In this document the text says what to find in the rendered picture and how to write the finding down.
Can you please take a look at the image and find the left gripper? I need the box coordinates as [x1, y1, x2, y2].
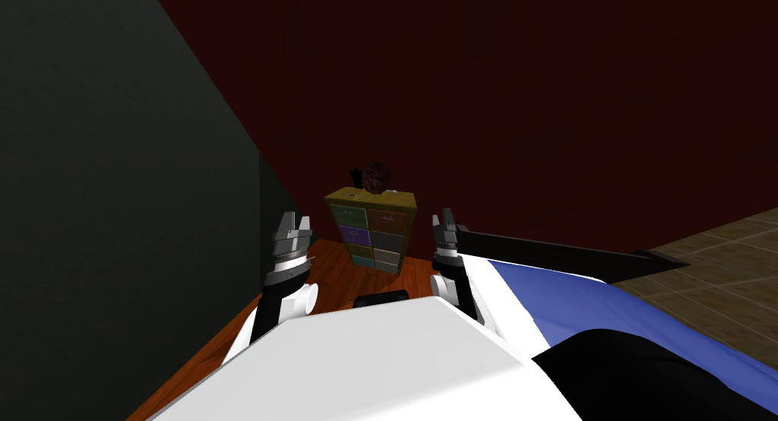
[271, 210, 315, 263]

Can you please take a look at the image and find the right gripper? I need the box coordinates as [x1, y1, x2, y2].
[431, 207, 459, 260]

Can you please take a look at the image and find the yellow chest of coloured drawers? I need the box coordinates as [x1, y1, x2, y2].
[324, 161, 419, 276]

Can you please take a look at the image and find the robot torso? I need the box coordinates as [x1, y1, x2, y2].
[147, 290, 586, 421]

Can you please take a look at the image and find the bed with blue white bedding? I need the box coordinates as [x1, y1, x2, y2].
[455, 225, 778, 421]

